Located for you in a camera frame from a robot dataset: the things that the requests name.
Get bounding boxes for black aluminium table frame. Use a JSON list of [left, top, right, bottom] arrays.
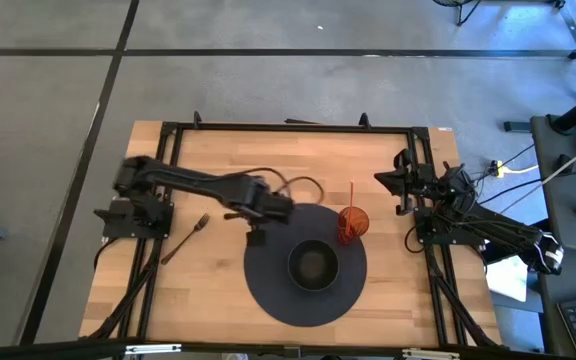
[[78, 110, 503, 351]]

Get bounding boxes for black frame crossbeam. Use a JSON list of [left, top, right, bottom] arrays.
[[0, 337, 576, 360]]

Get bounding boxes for black floor cable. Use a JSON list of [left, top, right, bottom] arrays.
[[476, 169, 576, 207]]

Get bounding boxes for white cable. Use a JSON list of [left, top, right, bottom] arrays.
[[541, 133, 576, 187]]

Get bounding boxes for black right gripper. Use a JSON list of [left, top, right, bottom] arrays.
[[373, 148, 442, 217]]

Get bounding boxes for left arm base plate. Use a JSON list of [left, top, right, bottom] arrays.
[[93, 196, 175, 241]]

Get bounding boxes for orange straw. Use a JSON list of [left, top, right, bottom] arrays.
[[348, 180, 357, 236]]

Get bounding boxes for white sheet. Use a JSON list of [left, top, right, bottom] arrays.
[[484, 254, 530, 304]]

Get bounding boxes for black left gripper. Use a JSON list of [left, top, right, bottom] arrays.
[[241, 185, 296, 247]]

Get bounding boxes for dark metal fork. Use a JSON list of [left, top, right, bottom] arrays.
[[160, 213, 211, 266]]

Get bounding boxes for yellow power plug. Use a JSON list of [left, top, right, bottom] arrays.
[[489, 159, 540, 179]]

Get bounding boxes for black bowl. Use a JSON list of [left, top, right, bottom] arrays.
[[286, 238, 341, 292]]

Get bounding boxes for silver frame bracket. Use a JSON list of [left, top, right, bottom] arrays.
[[124, 343, 183, 357], [401, 348, 462, 360]]

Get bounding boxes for orange translucent cup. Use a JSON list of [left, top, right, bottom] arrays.
[[336, 205, 371, 247]]

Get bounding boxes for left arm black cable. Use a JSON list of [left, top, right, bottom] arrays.
[[240, 167, 326, 206]]

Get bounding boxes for round black placemat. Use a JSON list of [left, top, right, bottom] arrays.
[[243, 202, 369, 329]]

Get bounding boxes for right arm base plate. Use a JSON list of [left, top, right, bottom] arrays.
[[413, 206, 488, 248]]

